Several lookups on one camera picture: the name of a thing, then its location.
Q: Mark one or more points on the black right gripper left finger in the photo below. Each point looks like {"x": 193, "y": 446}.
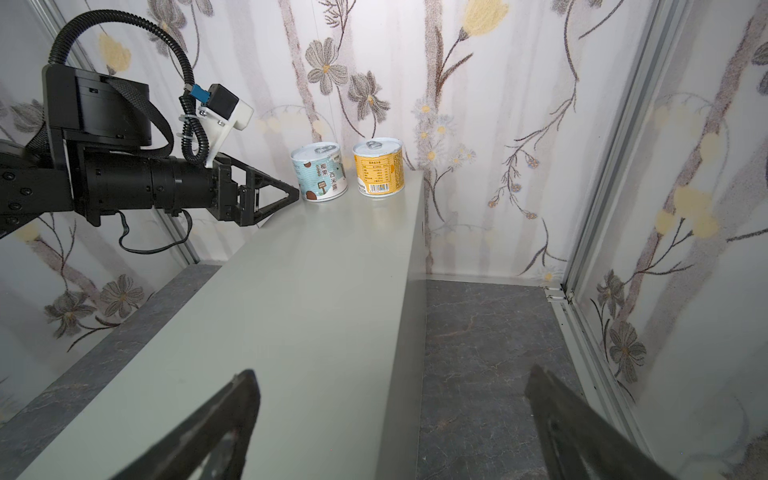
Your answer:
{"x": 211, "y": 443}

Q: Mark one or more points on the light blue labelled can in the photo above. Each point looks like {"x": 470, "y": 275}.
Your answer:
{"x": 320, "y": 172}

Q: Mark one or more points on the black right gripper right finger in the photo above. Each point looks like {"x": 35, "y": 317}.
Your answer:
{"x": 576, "y": 442}

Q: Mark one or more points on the grey metal cabinet counter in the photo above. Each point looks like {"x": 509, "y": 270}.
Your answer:
{"x": 326, "y": 305}

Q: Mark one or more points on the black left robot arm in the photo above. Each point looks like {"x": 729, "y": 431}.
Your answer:
{"x": 97, "y": 160}

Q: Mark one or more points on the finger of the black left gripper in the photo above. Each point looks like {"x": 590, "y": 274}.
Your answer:
{"x": 256, "y": 178}
{"x": 249, "y": 213}

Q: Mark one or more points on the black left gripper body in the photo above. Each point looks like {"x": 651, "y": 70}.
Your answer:
{"x": 225, "y": 205}

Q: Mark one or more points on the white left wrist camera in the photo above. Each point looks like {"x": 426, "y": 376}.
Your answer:
{"x": 209, "y": 115}

